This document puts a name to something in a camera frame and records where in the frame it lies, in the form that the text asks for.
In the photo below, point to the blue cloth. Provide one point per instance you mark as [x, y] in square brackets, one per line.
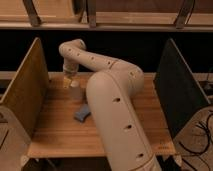
[82, 113]

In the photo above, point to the white ceramic cup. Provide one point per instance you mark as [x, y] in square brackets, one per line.
[76, 91]

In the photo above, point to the right dark side panel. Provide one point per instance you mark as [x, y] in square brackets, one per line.
[179, 92]

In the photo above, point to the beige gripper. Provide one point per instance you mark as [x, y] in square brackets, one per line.
[69, 70]

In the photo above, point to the left wooden side panel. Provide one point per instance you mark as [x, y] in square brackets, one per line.
[22, 101]

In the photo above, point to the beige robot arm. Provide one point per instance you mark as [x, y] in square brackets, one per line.
[109, 91]

